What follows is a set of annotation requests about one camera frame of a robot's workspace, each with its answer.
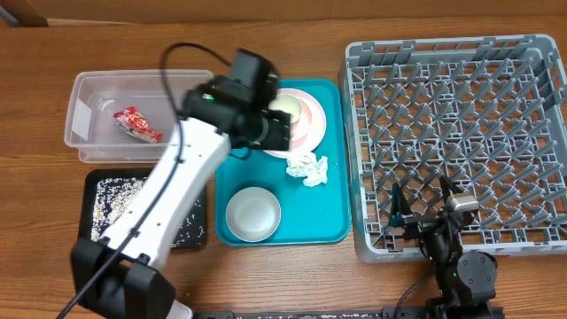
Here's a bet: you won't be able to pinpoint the white tissue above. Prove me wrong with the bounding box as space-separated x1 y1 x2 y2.
286 152 329 188

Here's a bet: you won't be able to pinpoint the red snack wrapper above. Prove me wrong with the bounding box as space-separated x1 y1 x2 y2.
113 106 162 143

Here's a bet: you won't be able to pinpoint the white cup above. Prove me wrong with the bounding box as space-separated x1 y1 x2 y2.
268 93 303 126

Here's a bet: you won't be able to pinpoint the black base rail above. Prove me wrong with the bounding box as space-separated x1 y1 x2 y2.
190 306 506 319

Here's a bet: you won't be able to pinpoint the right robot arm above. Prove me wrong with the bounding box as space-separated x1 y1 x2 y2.
388 175 505 319

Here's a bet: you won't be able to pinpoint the clear plastic bin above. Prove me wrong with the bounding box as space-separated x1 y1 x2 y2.
64 69 218 164

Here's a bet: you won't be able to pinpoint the black plastic tray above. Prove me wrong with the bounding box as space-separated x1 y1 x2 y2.
76 167 209 250

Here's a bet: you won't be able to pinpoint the grey bowl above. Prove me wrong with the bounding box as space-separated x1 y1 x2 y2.
225 187 282 243

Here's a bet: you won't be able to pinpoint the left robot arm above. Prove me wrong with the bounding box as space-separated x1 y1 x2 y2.
59 49 291 318

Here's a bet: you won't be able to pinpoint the large pink plate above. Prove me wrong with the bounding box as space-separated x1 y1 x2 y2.
266 88 327 159

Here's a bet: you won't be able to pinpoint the teal serving tray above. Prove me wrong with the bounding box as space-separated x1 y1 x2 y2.
215 79 351 246

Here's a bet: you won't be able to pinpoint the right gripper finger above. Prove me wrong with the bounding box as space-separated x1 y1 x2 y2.
389 183 413 224
439 175 463 208

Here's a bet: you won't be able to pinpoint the rice and food scraps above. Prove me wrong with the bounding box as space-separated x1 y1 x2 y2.
87 177 206 249

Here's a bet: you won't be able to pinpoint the grey dishwasher rack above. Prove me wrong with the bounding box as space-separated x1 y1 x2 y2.
339 35 566 263

